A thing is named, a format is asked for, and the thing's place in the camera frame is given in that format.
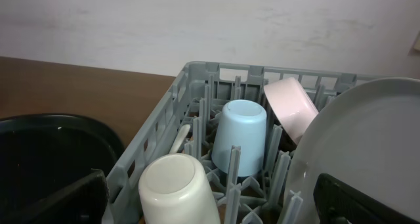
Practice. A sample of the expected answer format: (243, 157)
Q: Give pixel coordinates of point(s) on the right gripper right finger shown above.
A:
(337, 202)

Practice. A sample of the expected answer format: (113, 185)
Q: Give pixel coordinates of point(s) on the pink bowl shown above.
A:
(292, 106)

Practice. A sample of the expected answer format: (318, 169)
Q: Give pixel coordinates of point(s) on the light blue cup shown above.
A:
(242, 123)

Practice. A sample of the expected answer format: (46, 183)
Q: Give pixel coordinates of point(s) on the round black serving tray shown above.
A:
(43, 153)

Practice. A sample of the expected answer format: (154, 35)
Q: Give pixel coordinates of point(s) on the grey round plate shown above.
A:
(368, 138)

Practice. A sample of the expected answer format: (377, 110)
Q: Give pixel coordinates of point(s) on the cream paper cup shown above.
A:
(175, 189)

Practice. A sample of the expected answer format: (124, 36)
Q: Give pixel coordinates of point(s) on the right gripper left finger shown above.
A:
(83, 201)

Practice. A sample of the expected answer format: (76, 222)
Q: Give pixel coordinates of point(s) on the grey dishwasher rack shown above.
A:
(196, 99)

